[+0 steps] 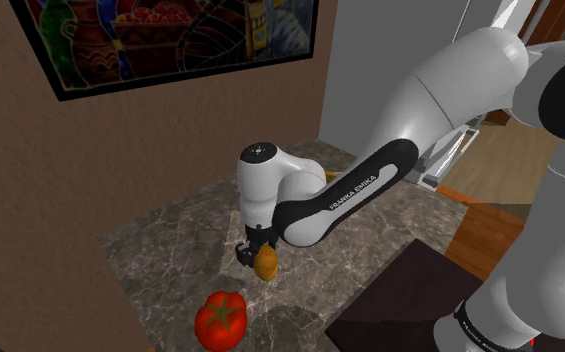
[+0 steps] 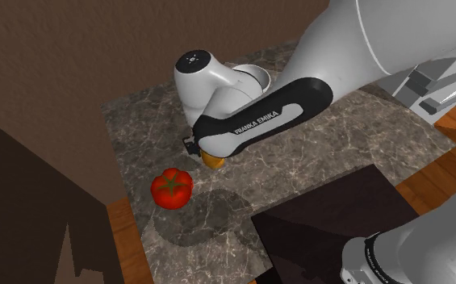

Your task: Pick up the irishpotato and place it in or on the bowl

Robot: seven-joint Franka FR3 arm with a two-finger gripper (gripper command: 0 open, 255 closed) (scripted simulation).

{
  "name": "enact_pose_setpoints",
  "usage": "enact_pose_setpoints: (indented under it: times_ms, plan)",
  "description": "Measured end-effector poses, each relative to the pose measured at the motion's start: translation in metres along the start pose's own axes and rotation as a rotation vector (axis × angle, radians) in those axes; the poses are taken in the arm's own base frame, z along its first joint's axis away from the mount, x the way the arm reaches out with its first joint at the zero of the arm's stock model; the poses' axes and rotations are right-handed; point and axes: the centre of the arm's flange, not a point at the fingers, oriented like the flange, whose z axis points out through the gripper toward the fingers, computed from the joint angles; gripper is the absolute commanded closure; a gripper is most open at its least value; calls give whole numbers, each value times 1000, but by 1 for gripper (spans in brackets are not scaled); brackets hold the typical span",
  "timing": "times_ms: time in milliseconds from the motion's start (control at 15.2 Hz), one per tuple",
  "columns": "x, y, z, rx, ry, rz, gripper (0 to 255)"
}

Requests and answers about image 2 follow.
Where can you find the red tomato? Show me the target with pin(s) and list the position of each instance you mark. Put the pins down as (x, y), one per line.
(171, 192)

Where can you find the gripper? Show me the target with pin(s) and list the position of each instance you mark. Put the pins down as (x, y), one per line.
(191, 144)

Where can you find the orange round fruit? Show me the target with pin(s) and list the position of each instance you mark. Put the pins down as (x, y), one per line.
(212, 161)

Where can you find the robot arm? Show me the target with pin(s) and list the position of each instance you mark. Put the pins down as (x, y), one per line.
(330, 51)

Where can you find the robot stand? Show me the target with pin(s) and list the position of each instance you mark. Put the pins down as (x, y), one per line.
(330, 220)

